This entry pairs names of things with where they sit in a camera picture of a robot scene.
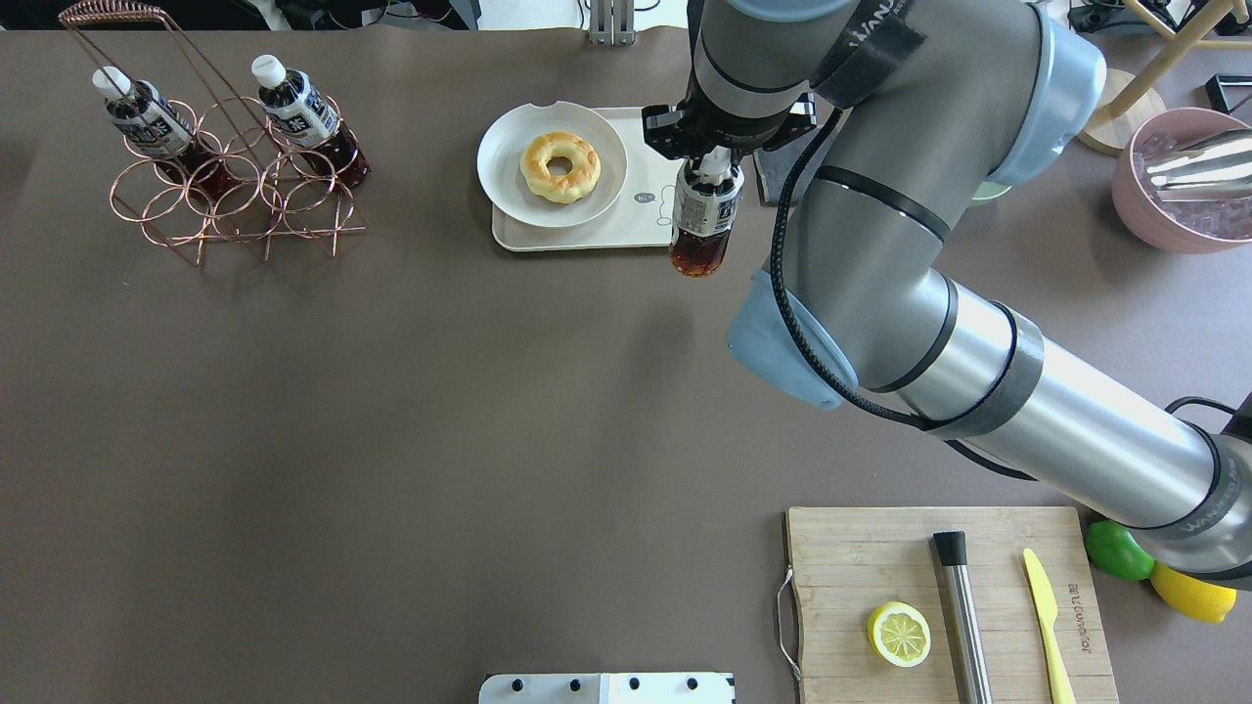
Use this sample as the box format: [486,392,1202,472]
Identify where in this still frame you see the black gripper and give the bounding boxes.
[641,93,818,160]

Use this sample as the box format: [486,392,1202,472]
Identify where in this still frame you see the copper wire bottle rack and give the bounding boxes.
[58,1,368,267]

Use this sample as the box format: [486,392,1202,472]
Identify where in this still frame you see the pink ice bucket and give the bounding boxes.
[1111,108,1249,254]

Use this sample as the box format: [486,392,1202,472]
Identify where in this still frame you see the bamboo cutting board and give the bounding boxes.
[786,506,1119,703]

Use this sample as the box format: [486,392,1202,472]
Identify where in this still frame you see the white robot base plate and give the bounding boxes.
[477,670,737,703]

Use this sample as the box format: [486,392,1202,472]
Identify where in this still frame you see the green lime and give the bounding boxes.
[1084,520,1156,581]

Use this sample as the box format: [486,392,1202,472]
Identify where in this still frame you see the yellow plastic knife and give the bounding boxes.
[1020,547,1077,704]

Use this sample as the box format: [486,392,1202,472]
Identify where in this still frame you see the wooden stand with base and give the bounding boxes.
[1077,1,1249,157]

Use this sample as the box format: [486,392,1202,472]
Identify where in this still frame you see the yellow lemon lower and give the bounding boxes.
[1149,562,1238,624]

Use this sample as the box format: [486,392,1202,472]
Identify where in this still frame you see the metal ice scoop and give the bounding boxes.
[1144,128,1251,200]

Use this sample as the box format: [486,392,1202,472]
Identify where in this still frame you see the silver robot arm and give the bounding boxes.
[644,1,1249,590]

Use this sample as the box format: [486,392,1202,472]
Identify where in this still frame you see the steel muddler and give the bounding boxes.
[933,531,997,703]

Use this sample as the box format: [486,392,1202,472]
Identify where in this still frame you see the half lemon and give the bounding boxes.
[866,601,933,668]

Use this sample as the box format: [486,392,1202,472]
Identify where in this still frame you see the beige rabbit tray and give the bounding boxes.
[477,101,680,252]

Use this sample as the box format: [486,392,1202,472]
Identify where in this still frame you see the glazed donut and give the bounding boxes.
[520,132,601,204]

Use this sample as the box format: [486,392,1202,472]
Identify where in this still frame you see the tea bottle white cap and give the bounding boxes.
[669,147,745,278]

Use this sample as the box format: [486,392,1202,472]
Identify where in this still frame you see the green bowl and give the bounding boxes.
[970,179,1013,205]

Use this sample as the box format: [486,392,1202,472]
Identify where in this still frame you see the tea bottle in rack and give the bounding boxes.
[250,54,371,189]
[91,66,238,203]

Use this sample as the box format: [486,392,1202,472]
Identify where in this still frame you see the white round plate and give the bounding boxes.
[477,101,629,228]

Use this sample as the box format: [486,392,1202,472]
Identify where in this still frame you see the metal camera post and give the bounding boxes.
[586,0,639,46]

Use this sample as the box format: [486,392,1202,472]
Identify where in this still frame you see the grey folded cloth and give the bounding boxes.
[754,149,790,205]

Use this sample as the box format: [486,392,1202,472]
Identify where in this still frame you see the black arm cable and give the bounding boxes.
[771,108,1038,482]

